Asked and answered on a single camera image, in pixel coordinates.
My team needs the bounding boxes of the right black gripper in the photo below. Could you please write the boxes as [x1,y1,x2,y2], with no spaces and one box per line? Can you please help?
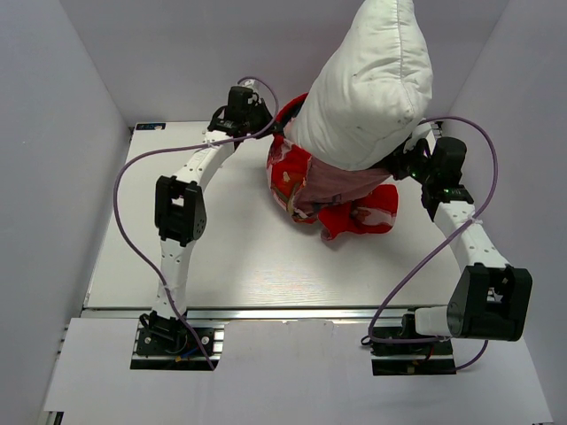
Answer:
[382,135,436,185]

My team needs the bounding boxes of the red pink patterned pillowcase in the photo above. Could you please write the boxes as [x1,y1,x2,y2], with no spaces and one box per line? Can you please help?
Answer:
[266,94,399,241]

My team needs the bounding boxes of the white pillow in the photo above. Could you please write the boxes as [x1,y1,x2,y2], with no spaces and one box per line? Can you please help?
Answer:
[285,1,433,171]

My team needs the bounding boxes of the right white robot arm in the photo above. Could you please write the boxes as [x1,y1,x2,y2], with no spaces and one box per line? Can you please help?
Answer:
[384,137,532,353]

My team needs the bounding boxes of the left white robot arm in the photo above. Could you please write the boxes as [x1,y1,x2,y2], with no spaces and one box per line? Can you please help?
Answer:
[140,78,273,353]

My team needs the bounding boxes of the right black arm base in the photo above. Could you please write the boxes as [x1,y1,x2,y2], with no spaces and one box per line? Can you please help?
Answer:
[361,336,456,376]

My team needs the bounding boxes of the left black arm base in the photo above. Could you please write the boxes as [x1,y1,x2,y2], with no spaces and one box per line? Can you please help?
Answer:
[129,326,224,372]

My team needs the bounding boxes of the left blue table label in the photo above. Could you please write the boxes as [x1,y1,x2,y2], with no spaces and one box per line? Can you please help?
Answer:
[135,123,166,131]

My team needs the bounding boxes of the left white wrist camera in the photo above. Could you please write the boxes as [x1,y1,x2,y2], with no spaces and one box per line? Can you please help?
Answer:
[240,78,260,104]

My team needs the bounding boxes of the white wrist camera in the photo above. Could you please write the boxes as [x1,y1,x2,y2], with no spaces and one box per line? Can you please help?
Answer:
[404,123,432,151]
[240,78,260,104]

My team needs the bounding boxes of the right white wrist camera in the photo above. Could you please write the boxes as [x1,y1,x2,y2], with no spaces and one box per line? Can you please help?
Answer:
[404,123,432,151]

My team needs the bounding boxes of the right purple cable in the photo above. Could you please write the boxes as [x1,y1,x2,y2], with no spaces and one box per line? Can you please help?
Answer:
[367,116,500,372]

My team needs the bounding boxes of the purple cable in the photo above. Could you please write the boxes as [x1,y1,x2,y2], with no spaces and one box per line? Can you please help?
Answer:
[113,76,280,371]
[367,116,500,372]

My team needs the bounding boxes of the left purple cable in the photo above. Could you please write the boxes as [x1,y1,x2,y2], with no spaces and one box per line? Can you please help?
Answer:
[113,76,280,371]

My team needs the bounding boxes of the aluminium front rail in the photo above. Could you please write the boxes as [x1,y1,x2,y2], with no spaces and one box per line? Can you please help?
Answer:
[82,305,448,323]

